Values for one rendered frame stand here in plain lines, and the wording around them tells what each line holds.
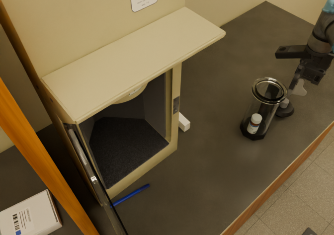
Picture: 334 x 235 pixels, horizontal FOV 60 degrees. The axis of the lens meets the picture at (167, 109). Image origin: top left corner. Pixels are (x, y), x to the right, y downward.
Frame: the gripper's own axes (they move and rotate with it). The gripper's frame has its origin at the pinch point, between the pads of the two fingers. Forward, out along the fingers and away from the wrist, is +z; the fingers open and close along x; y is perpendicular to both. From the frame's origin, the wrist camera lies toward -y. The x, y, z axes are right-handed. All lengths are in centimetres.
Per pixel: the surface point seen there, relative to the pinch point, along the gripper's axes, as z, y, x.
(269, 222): 107, 23, -1
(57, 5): -54, -30, -62
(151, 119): 2, -34, -39
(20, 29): -53, -32, -68
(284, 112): 9.4, 1.9, -3.3
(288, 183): 107, 24, 31
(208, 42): -44, -14, -45
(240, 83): 13.0, -19.5, 4.8
